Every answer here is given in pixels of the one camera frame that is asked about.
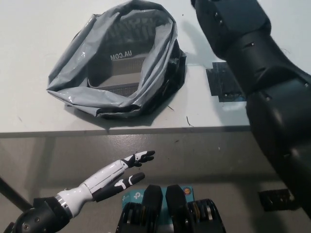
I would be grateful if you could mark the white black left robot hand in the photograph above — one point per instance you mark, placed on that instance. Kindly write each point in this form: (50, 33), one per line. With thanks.
(102, 179)

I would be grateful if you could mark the grey rectangular mesh basket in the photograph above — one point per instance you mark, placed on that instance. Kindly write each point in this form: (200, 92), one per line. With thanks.
(124, 69)

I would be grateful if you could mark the grey plastic bag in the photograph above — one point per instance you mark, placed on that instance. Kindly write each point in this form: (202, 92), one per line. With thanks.
(73, 65)

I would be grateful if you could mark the teal TP-Link box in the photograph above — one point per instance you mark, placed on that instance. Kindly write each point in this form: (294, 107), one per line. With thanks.
(132, 196)

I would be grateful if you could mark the black table leg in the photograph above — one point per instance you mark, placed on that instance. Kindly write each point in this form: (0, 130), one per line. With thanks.
(13, 194)

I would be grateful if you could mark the black tape patch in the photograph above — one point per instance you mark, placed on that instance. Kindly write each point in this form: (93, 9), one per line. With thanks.
(223, 82)

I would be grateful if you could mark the black floor foot plate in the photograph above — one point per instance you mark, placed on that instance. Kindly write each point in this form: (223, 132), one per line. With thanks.
(274, 200)

